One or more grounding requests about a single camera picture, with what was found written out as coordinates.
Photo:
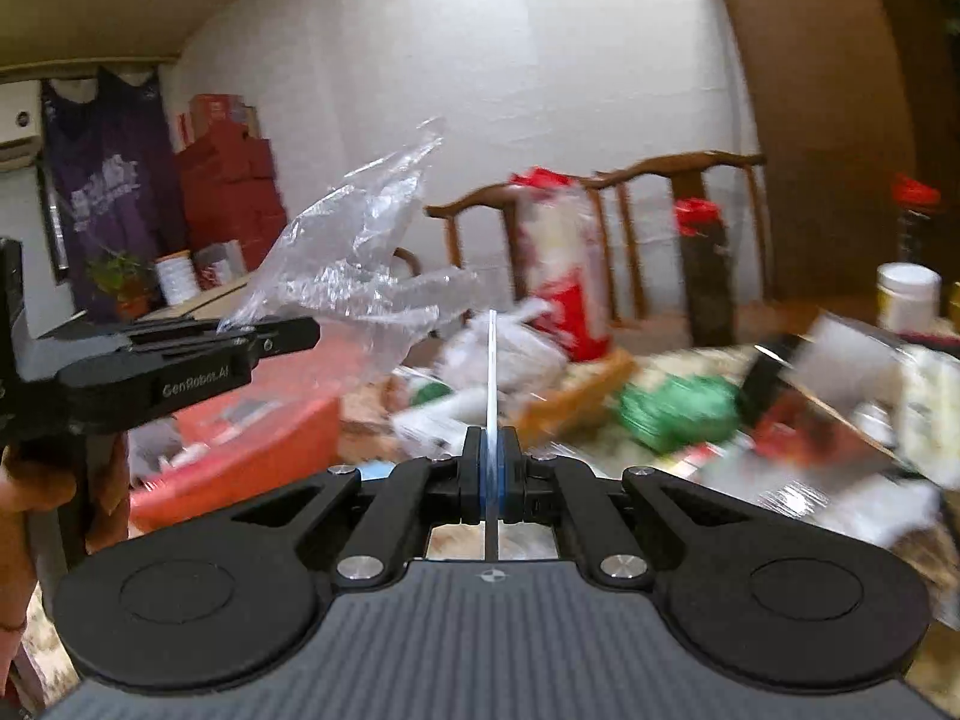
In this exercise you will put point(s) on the green plastic wrapper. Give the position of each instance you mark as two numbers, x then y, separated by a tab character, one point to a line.
675	412

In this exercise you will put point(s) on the white jar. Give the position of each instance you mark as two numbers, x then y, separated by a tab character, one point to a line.
907	300

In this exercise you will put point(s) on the brown wooden cabinet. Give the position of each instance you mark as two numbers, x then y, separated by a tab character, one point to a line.
825	90

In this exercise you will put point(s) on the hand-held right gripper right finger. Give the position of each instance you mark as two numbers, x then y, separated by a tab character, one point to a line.
570	510

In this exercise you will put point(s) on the red and white box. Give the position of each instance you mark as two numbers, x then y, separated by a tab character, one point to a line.
217	262

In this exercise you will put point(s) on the orange plastic basin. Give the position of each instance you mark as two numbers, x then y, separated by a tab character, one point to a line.
277	435

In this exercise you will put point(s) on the dark jar red lid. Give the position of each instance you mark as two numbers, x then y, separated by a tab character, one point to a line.
916	217

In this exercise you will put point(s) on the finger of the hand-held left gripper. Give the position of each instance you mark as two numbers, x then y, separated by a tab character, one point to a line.
150	328
277	334

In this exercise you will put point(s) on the white crumpled plastic bag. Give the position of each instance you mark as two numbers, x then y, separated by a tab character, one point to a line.
502	352

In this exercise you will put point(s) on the floral cloth desktop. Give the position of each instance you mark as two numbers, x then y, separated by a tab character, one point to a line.
367	431

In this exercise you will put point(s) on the purple hanging jersey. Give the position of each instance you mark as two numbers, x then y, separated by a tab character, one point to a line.
105	165

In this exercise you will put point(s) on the black packet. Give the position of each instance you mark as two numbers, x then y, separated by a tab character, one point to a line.
769	382

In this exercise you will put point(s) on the person's left forearm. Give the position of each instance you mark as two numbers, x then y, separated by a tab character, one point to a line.
11	577

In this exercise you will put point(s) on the small potted plant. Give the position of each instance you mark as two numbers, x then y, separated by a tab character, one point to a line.
120	277

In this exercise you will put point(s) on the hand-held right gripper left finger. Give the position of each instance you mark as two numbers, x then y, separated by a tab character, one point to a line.
405	510

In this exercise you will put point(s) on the clear plastic bottle red cap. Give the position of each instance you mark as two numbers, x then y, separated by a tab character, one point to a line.
562	277

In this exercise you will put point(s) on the clear plastic bag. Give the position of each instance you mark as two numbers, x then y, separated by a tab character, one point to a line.
337	240

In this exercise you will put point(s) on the person's left hand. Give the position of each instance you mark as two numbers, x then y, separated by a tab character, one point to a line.
109	487

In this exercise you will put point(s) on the stack of red boxes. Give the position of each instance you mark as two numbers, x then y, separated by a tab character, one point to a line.
232	187

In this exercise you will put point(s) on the dark bottle red cap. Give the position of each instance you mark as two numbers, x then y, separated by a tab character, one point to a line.
705	277

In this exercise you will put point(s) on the white canister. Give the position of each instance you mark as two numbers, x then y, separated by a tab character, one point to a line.
176	281

